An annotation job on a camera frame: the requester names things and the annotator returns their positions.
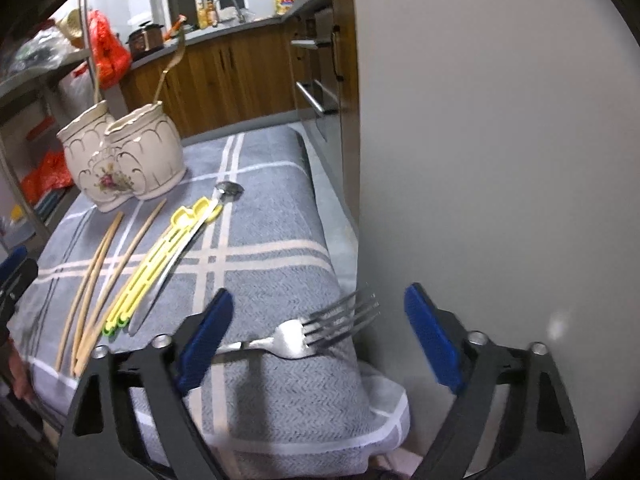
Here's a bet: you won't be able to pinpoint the wooden chopstick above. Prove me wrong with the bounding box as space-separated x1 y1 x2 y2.
72 198 168 377
93 70 101 105
70 212 124 374
54 240 102 372

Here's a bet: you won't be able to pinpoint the silver metal fork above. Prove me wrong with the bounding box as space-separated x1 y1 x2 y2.
215 290 380 360

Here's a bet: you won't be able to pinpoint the yellow plastic fork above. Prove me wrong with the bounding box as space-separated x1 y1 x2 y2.
102 197 212 337

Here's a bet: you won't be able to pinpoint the yellow plastic spoon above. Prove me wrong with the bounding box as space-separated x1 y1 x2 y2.
112 202 224 334

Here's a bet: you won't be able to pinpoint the silver metal spoon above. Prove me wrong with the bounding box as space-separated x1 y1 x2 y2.
127 181 244 335

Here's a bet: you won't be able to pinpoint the wooden kitchen cabinets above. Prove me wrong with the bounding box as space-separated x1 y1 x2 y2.
120 0 360 220

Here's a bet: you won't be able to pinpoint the kitchen sink faucet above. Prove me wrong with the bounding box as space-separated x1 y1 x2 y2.
214 0 246 24

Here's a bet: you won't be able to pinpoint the orange bags on lower shelf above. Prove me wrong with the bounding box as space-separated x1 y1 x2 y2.
21 151 74 205

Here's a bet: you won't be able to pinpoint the white ceramic double utensil holder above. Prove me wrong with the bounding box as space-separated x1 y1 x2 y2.
56 101 186 212

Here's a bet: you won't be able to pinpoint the grey checked table cloth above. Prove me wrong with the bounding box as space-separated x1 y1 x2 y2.
10 126 410 479

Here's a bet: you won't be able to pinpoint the metal storage shelf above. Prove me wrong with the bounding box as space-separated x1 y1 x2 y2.
1 0 96 255

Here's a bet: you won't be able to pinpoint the wooden chopstick in holder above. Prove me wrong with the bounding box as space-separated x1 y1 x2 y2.
93 70 101 105

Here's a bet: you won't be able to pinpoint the red plastic bag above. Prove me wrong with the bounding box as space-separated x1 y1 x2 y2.
88 10 132 90

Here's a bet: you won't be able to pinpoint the electric rice cooker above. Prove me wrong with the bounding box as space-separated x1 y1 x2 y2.
127 21 165 61

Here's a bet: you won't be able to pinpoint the golden fork in holder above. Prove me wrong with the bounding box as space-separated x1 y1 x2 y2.
152 25 186 104

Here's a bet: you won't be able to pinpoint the built-in steel oven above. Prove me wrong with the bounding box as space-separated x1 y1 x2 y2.
291 6 342 148

